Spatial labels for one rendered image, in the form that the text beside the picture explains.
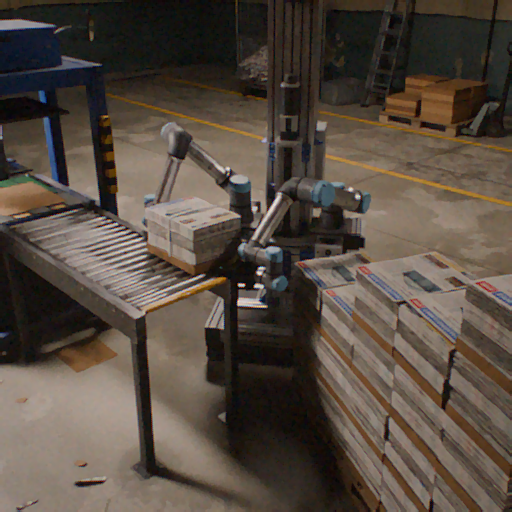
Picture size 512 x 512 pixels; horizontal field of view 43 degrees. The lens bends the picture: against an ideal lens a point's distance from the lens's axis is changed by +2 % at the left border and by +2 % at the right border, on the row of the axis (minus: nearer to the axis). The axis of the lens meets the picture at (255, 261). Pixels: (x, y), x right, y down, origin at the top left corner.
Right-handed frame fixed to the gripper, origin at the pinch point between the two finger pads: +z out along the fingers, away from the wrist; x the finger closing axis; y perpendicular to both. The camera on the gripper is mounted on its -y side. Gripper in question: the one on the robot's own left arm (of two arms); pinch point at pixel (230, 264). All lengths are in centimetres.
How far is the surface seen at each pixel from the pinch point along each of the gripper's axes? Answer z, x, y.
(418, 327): -116, 19, 25
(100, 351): 87, 28, -79
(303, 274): -34.8, -13.8, 2.7
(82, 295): 28, 63, -5
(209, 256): -1.9, 14.1, 9.2
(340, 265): -42, -31, 4
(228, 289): -13.1, 12.5, -4.0
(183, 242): 6.0, 22.4, 16.1
